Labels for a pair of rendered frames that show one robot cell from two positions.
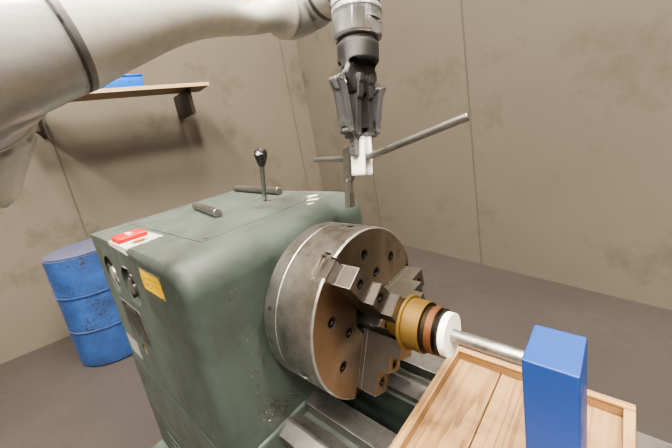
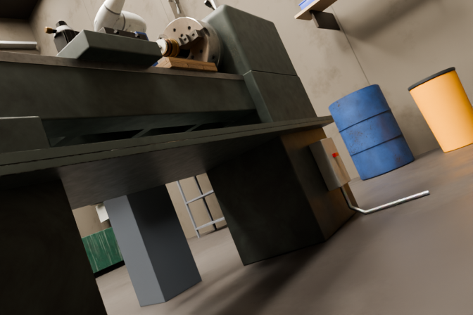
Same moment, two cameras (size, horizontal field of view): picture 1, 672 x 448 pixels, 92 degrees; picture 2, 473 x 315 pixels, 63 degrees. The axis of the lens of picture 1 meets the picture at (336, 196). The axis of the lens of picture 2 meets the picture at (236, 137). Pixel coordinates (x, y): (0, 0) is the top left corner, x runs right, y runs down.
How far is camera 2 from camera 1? 2.11 m
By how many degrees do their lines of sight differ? 80
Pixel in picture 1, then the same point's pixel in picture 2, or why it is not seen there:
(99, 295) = (351, 127)
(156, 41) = not seen: outside the picture
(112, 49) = (111, 5)
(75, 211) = (364, 77)
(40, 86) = (107, 17)
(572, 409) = not seen: hidden behind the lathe
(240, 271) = not seen: hidden behind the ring
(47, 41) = (104, 10)
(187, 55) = not seen: outside the picture
